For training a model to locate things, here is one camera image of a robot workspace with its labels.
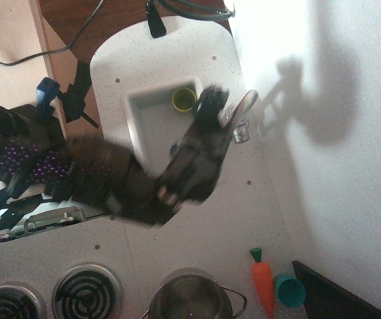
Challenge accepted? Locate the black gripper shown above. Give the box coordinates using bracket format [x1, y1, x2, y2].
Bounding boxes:
[156, 84, 231, 213]

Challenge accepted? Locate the silver curved faucet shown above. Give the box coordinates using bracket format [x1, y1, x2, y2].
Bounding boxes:
[218, 90, 259, 144]

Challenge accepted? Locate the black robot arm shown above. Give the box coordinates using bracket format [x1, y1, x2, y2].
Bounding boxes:
[0, 85, 231, 225]

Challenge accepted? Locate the yellow-green plastic cup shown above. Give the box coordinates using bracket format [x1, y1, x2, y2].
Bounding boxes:
[172, 87, 197, 112]

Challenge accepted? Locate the white toy sink basin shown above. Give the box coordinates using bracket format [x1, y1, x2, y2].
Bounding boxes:
[124, 78, 204, 198]

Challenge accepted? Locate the blue black clamp upper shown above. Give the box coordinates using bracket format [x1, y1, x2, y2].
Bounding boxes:
[36, 61, 99, 129]

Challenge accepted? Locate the blue black clamp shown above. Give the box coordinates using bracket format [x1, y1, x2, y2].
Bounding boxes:
[0, 187, 44, 231]
[36, 61, 99, 129]

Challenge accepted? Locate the orange toy carrot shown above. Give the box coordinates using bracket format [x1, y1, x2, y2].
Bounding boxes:
[249, 247, 275, 318]

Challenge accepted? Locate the stainless steel pot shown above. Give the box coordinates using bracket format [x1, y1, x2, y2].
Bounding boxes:
[142, 274, 247, 319]

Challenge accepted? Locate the teal plastic cup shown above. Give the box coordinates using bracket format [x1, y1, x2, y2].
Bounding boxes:
[273, 274, 307, 308]

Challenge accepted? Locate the black stove burner centre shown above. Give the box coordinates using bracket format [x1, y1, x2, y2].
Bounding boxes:
[51, 263, 124, 318]

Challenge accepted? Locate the black stove burner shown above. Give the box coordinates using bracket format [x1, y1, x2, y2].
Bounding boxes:
[51, 263, 124, 318]
[0, 282, 47, 319]

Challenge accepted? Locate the black box corner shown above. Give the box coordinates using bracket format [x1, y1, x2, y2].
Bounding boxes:
[292, 261, 381, 319]

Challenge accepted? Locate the blue black clamp lower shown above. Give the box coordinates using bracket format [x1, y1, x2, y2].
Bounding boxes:
[0, 187, 44, 231]

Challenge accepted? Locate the black stove burner left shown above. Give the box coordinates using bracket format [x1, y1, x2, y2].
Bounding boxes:
[0, 282, 47, 319]

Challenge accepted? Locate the dark green cable loop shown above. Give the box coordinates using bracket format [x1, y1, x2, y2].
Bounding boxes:
[145, 0, 236, 39]

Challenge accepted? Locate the black power cable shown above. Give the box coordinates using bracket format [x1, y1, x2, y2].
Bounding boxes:
[0, 0, 105, 67]

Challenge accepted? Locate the silver oven door handle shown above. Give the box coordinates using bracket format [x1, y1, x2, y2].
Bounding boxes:
[23, 206, 86, 233]

